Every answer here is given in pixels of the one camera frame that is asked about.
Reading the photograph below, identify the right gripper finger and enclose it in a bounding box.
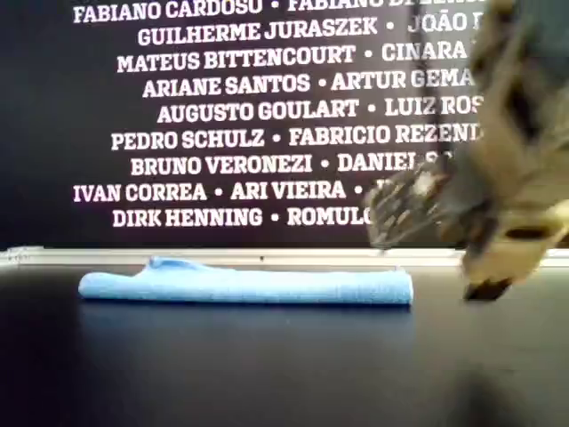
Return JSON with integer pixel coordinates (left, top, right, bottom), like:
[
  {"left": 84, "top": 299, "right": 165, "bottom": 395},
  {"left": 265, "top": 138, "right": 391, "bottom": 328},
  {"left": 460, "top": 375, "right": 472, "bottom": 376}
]
[{"left": 462, "top": 276, "right": 513, "bottom": 302}]

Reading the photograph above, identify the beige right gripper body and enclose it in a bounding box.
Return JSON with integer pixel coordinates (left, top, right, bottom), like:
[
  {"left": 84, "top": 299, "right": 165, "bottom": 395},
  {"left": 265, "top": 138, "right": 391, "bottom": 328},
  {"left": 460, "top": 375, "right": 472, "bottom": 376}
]
[{"left": 460, "top": 208, "right": 569, "bottom": 286}]

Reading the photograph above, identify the light blue microfibre cloth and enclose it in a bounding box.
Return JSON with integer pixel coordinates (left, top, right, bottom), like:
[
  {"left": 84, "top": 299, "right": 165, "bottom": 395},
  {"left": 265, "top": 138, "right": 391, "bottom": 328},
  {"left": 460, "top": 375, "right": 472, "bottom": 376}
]
[{"left": 78, "top": 256, "right": 414, "bottom": 306}]

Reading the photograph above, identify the black banner with white names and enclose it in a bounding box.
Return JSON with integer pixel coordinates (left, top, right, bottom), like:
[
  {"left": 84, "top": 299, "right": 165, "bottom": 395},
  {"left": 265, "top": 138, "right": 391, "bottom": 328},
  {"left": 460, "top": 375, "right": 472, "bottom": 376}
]
[{"left": 0, "top": 0, "right": 569, "bottom": 250}]

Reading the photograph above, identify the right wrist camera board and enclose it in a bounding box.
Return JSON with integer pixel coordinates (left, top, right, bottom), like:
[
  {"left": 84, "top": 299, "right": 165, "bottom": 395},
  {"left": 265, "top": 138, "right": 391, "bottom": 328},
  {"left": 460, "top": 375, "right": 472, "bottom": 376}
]
[{"left": 364, "top": 164, "right": 450, "bottom": 248}]

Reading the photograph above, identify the aluminium table frame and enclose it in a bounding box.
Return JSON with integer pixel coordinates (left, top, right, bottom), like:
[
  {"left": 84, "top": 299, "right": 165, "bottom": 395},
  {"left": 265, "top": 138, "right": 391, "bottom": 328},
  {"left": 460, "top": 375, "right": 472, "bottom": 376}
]
[{"left": 0, "top": 246, "right": 569, "bottom": 269}]

